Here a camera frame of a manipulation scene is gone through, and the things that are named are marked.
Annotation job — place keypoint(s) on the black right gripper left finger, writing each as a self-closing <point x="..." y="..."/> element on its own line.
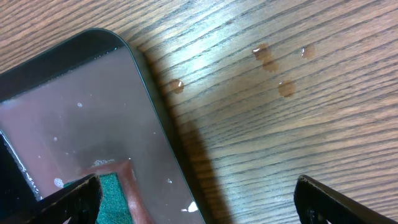
<point x="77" y="203"/>

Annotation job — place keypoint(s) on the black water tray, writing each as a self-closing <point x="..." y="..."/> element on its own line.
<point x="89" y="106"/>

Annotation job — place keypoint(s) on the green scrub sponge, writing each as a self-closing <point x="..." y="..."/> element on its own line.
<point x="113" y="208"/>

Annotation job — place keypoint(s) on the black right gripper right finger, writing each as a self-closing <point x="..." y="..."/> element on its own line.
<point x="318" y="203"/>

